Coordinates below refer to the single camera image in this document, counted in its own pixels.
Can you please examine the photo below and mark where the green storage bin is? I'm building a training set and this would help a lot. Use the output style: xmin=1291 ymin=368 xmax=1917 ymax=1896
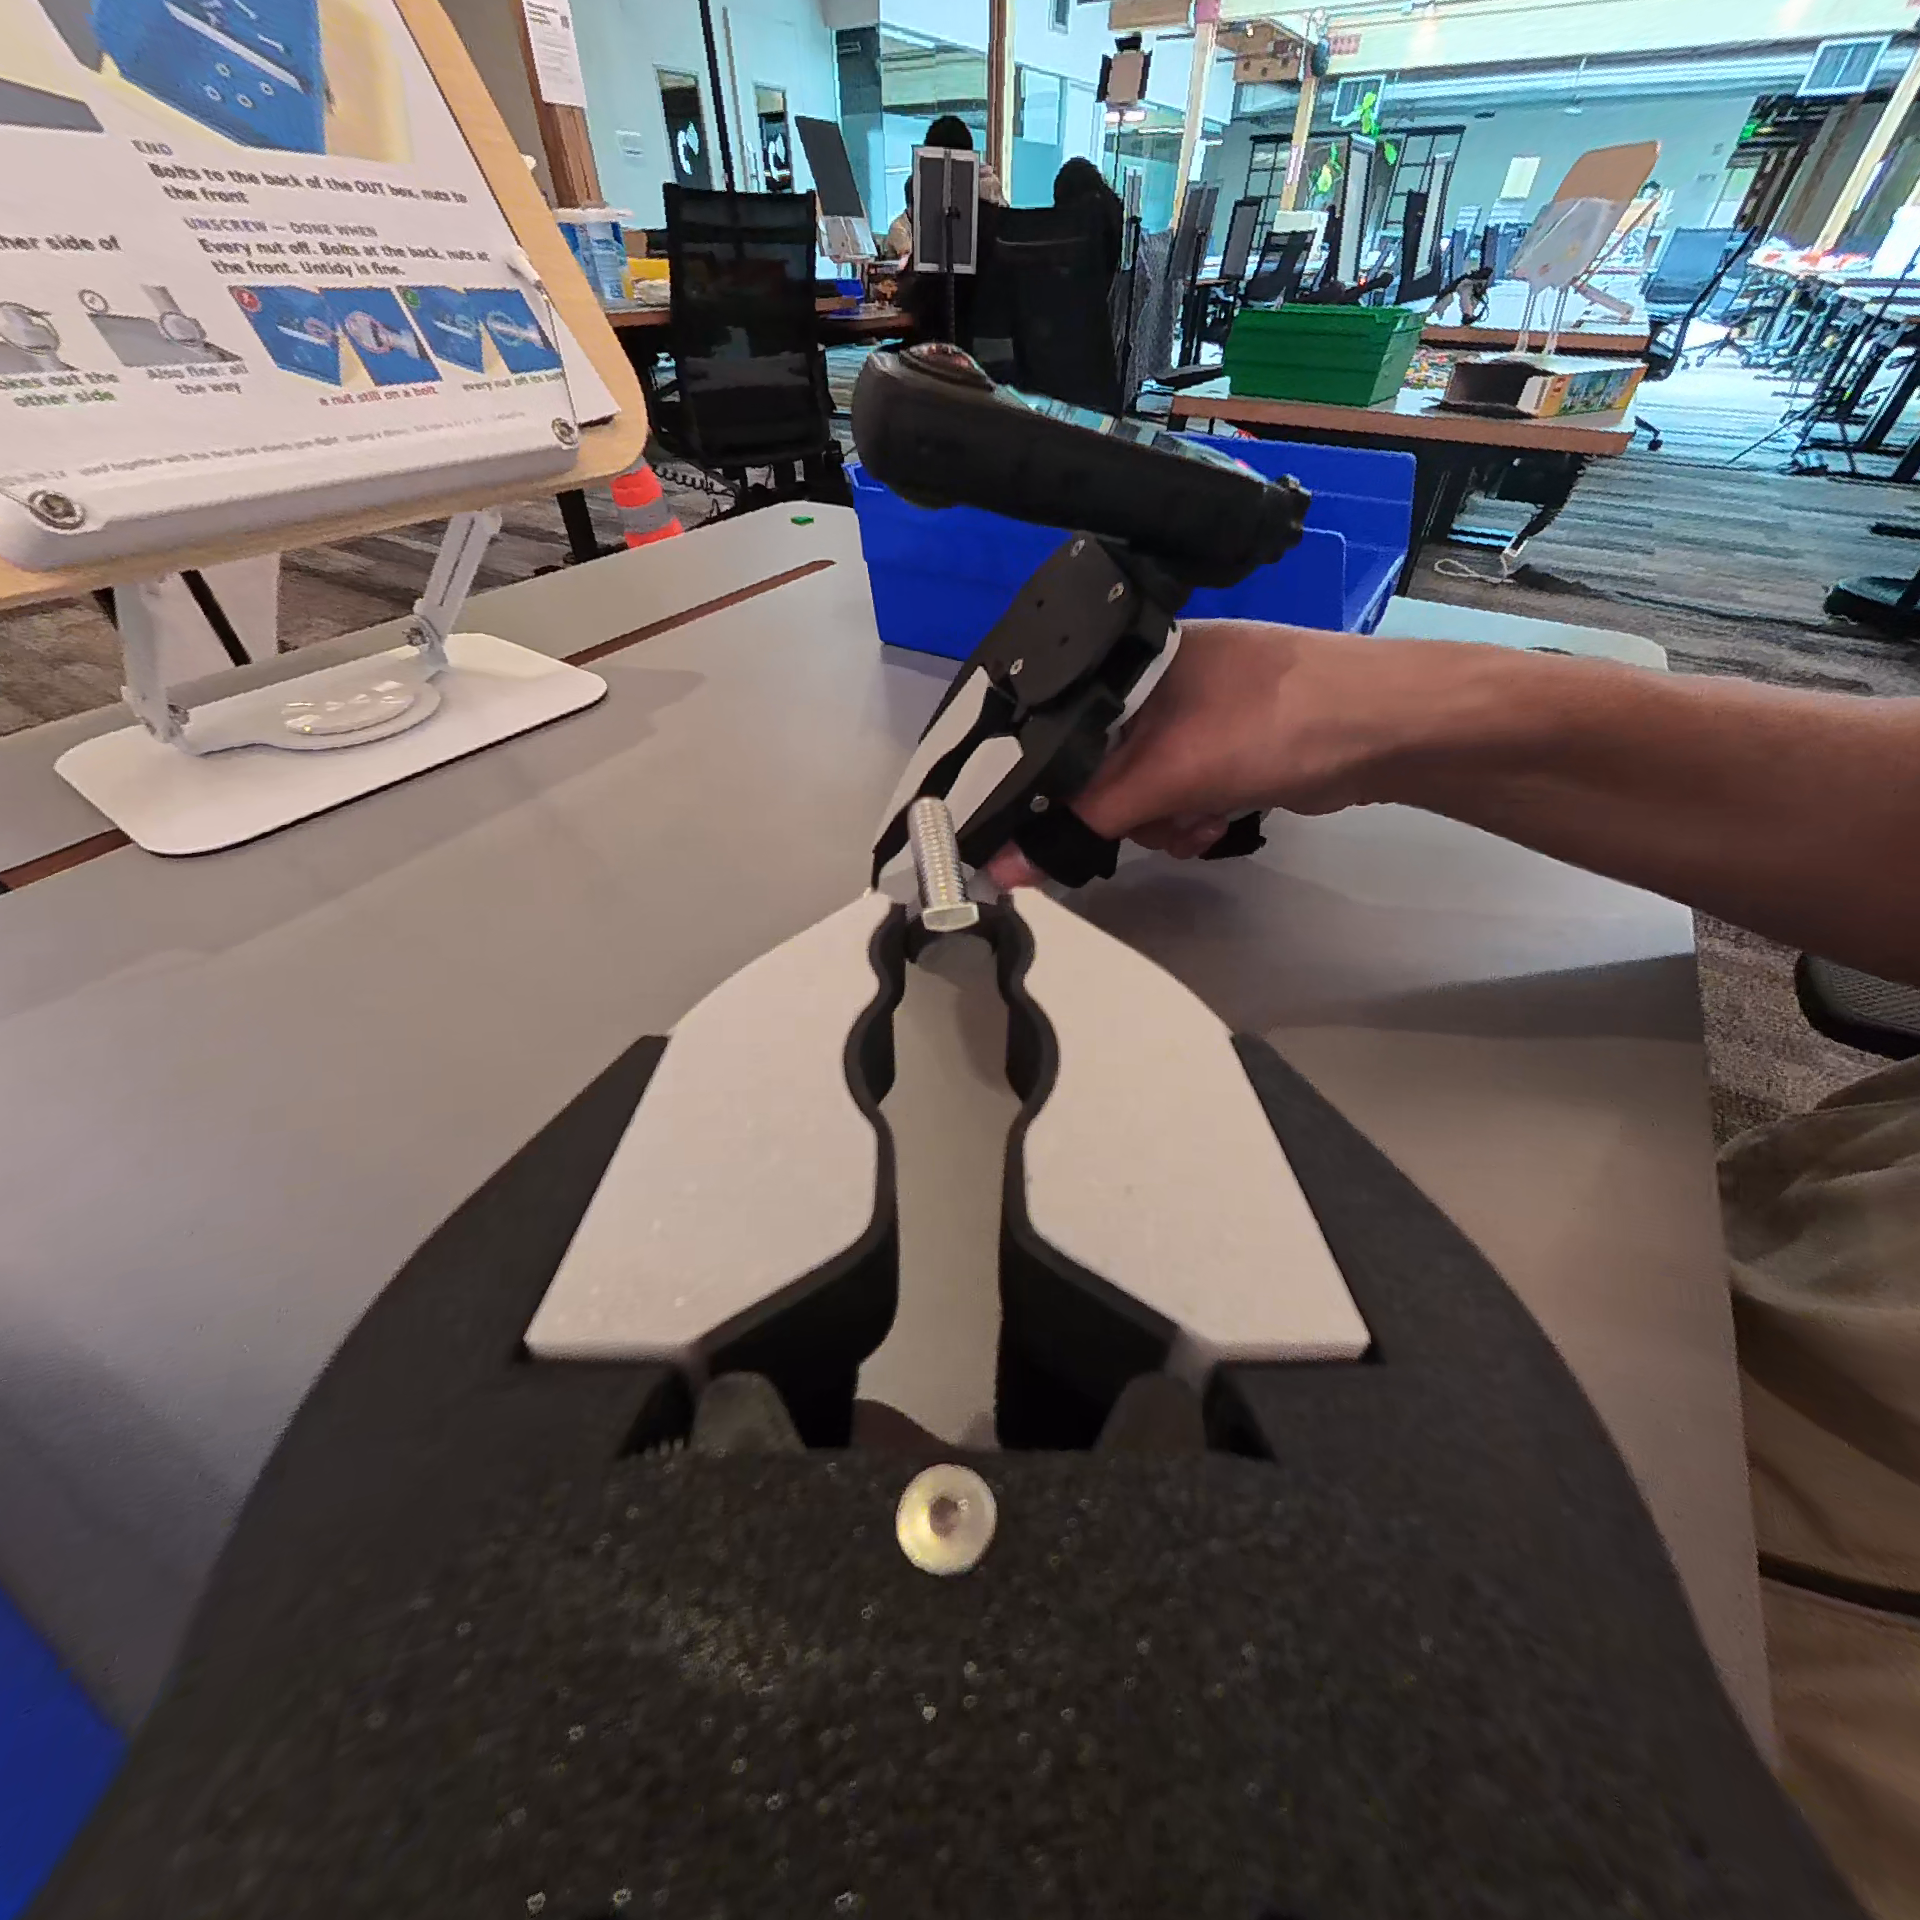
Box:
xmin=1225 ymin=302 xmax=1430 ymax=408

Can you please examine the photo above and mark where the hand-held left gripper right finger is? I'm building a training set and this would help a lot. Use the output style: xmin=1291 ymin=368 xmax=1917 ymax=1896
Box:
xmin=992 ymin=891 xmax=1373 ymax=1425

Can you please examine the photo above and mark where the blue divided storage bin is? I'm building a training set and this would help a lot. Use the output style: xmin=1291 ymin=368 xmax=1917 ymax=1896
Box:
xmin=0 ymin=1584 xmax=128 ymax=1920

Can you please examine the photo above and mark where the black office chair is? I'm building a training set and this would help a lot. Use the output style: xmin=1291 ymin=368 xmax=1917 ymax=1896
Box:
xmin=976 ymin=157 xmax=1136 ymax=415
xmin=661 ymin=186 xmax=848 ymax=505

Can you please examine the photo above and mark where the silver bolt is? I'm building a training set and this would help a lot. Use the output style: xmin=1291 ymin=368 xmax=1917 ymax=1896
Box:
xmin=901 ymin=793 xmax=990 ymax=937

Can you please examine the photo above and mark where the person's right forearm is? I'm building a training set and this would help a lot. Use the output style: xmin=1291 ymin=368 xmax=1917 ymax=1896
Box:
xmin=1366 ymin=640 xmax=1920 ymax=998

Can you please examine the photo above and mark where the brown wooden table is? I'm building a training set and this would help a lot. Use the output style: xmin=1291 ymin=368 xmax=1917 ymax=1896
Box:
xmin=1169 ymin=379 xmax=1640 ymax=557

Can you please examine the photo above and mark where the white instruction board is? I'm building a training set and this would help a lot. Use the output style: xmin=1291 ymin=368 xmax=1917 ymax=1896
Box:
xmin=0 ymin=0 xmax=624 ymax=577

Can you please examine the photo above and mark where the person's right hand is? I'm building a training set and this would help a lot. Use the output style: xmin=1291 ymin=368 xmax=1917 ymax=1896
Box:
xmin=985 ymin=618 xmax=1416 ymax=895

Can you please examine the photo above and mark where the instruction sheet on stand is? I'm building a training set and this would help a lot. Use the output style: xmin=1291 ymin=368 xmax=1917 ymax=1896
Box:
xmin=0 ymin=0 xmax=655 ymax=616

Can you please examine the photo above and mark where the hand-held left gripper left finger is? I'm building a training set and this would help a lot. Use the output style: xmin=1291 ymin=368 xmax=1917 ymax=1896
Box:
xmin=526 ymin=891 xmax=921 ymax=1435

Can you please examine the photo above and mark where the white document stand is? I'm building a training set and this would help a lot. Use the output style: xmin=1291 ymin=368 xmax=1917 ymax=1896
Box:
xmin=55 ymin=511 xmax=607 ymax=858

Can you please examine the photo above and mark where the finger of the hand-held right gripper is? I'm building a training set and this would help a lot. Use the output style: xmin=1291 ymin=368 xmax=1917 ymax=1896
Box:
xmin=949 ymin=714 xmax=1047 ymax=878
xmin=871 ymin=667 xmax=999 ymax=895

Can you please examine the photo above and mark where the tan document stand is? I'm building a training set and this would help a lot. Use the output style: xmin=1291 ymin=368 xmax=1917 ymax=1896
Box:
xmin=1510 ymin=139 xmax=1664 ymax=337

